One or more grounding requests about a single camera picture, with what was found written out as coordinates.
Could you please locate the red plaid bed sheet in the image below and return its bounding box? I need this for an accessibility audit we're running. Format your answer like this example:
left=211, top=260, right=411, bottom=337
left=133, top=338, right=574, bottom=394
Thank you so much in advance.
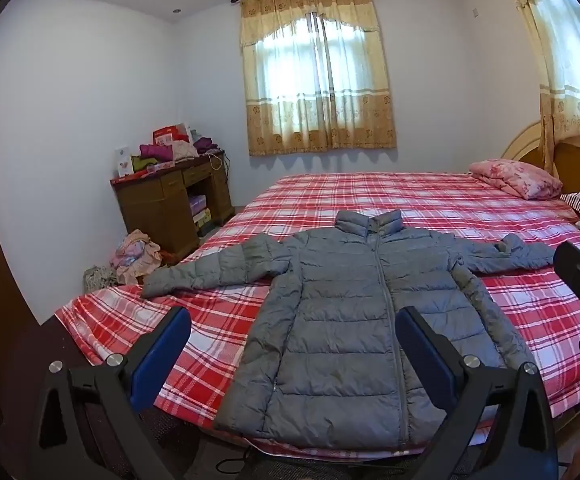
left=54, top=172, right=580, bottom=461

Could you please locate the pile of clothes on desk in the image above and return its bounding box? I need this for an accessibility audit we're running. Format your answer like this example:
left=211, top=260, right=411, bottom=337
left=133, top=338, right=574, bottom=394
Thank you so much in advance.
left=138, top=139, right=221, bottom=173

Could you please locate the wooden bed headboard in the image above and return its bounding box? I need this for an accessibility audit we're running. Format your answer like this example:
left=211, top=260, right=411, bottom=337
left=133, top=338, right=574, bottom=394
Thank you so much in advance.
left=500, top=122, right=580, bottom=198

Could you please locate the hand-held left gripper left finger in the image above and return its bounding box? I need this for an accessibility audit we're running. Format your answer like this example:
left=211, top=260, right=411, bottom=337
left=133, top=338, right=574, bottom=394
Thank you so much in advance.
left=28, top=306, right=193, bottom=480

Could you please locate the black cable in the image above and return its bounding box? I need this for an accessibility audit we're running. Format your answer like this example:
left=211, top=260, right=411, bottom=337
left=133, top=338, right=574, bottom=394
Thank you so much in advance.
left=215, top=454, right=273, bottom=479

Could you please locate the red gift box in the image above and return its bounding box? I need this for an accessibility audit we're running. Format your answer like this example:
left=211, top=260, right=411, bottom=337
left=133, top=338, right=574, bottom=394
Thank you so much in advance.
left=152, top=125, right=191, bottom=147

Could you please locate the pink floral pillow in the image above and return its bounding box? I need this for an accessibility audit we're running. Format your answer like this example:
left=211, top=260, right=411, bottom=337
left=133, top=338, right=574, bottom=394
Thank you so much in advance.
left=468, top=159, right=563, bottom=201

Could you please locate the grey patterned cloth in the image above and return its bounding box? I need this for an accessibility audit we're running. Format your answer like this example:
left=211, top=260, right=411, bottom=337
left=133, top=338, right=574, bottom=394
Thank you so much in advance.
left=84, top=265, right=119, bottom=292

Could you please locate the beige patterned side curtain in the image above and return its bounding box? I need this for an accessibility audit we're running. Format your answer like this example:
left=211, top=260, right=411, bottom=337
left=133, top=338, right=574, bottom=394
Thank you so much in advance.
left=495, top=0, right=580, bottom=176

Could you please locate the brown wooden desk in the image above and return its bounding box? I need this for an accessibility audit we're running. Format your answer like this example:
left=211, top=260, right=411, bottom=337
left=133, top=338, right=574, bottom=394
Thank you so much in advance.
left=110, top=150, right=235, bottom=261

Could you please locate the pink clothes pile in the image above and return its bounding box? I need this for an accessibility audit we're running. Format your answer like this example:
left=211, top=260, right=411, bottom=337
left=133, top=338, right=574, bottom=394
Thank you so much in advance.
left=110, top=229, right=163, bottom=285

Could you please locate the grey puffer jacket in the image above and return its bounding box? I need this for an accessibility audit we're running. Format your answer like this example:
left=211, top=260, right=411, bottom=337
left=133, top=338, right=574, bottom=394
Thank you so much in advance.
left=141, top=209, right=557, bottom=453

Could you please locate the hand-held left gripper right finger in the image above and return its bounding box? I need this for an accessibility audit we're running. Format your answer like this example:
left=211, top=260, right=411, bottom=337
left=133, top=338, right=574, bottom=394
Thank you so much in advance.
left=395, top=306, right=561, bottom=480

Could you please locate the white picture card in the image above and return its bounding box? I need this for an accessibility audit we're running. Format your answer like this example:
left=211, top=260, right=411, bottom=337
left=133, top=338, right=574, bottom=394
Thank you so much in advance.
left=114, top=146, right=133, bottom=178

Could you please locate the beige patterned window curtain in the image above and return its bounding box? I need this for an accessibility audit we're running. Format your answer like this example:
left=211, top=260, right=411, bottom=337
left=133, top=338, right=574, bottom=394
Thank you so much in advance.
left=240, top=0, right=398, bottom=157

